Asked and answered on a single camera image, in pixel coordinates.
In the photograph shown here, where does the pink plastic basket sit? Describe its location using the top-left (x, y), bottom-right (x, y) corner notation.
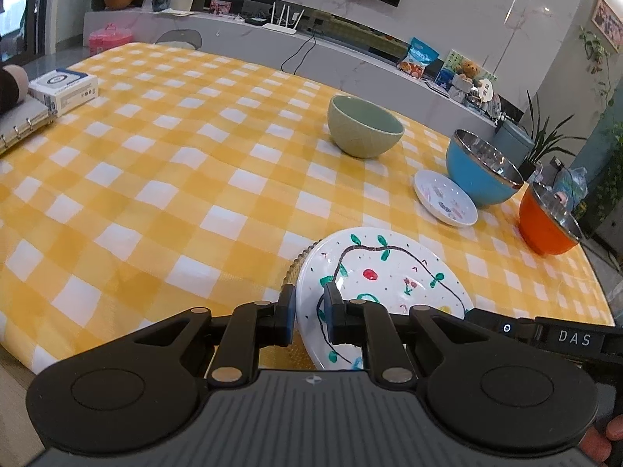
top-left (89, 23), bottom-right (134, 56)

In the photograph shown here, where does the white cardboard box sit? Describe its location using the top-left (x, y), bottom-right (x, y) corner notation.
top-left (28, 69), bottom-right (99, 116)

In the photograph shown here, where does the yellow checked tablecloth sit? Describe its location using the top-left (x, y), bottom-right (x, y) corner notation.
top-left (0, 41), bottom-right (615, 385)

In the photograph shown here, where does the framed wall picture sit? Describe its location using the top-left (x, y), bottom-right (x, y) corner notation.
top-left (591, 0), bottom-right (623, 53)

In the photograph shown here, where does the orange steel-lined bowl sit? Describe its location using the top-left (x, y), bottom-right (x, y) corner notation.
top-left (519, 181), bottom-right (584, 256)

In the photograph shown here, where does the long-leaved potted plant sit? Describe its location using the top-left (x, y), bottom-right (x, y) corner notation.
top-left (518, 90), bottom-right (587, 181)

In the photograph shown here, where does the brown teddy bear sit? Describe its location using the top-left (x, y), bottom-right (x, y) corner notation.
top-left (450, 60), bottom-right (480, 103)

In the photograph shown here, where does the small white sticker plate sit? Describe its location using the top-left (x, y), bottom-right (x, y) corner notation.
top-left (414, 169), bottom-right (479, 227)

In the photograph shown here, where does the grey chair back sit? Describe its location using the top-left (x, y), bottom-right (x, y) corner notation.
top-left (157, 29), bottom-right (202, 51)

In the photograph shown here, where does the white media console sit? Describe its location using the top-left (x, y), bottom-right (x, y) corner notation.
top-left (84, 7), bottom-right (502, 127)

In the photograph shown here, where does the teal cabinet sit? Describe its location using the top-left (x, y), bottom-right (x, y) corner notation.
top-left (495, 119), bottom-right (536, 166)

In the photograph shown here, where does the white router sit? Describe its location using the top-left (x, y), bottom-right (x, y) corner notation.
top-left (263, 2), bottom-right (306, 36)

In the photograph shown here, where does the large white vine-painted plate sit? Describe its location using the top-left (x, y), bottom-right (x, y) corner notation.
top-left (295, 227), bottom-right (475, 371)

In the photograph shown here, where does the hanging vine plant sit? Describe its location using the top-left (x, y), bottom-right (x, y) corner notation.
top-left (578, 26), bottom-right (616, 108)

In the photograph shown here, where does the grey ring binder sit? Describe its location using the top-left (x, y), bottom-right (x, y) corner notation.
top-left (0, 95), bottom-right (55, 156)

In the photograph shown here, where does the dark planter with ivy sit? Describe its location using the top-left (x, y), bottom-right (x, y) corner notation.
top-left (596, 121), bottom-right (623, 227)

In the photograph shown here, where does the light green ceramic bowl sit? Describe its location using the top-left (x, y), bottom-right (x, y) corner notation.
top-left (327, 95), bottom-right (406, 159)

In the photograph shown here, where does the blue plastic bag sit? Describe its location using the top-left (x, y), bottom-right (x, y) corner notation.
top-left (552, 165), bottom-right (590, 215)

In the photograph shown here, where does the blue snack bag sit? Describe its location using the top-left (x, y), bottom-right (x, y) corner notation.
top-left (398, 37), bottom-right (440, 79)

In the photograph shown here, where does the green picture book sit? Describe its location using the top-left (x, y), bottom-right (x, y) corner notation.
top-left (445, 50), bottom-right (498, 89)

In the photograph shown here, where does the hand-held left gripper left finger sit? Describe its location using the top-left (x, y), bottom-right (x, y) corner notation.
top-left (132, 283), bottom-right (299, 384)

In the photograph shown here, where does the clear beaded-rim plate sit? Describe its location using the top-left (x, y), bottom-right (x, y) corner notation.
top-left (283, 238), bottom-right (324, 297)

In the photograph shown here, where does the black cable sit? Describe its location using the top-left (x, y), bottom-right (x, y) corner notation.
top-left (281, 34), bottom-right (317, 77)

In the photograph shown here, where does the blue steel-lined bowl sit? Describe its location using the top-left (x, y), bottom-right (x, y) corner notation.
top-left (446, 129), bottom-right (525, 209)

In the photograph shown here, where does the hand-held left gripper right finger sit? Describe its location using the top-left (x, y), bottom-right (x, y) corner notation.
top-left (322, 282), bottom-right (492, 384)

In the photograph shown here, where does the person's right hand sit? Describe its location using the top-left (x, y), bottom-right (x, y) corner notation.
top-left (579, 416), bottom-right (623, 467)

